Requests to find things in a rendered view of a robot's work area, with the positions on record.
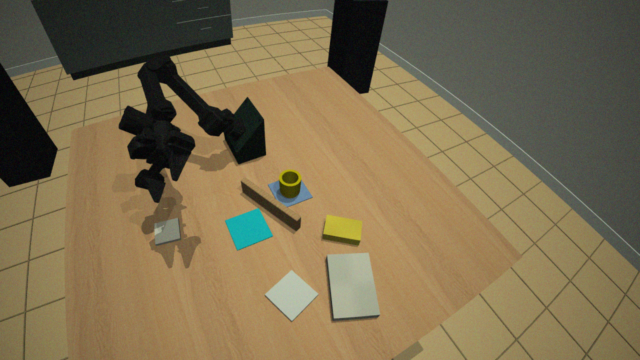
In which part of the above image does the brown rectangular block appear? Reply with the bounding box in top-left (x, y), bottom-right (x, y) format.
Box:
top-left (241, 177), bottom-right (301, 231)

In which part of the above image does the olive-yellow cup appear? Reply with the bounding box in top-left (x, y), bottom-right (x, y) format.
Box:
top-left (279, 169), bottom-right (302, 198)

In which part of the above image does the yellow flat block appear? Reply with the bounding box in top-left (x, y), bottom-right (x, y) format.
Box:
top-left (322, 215), bottom-right (362, 246)

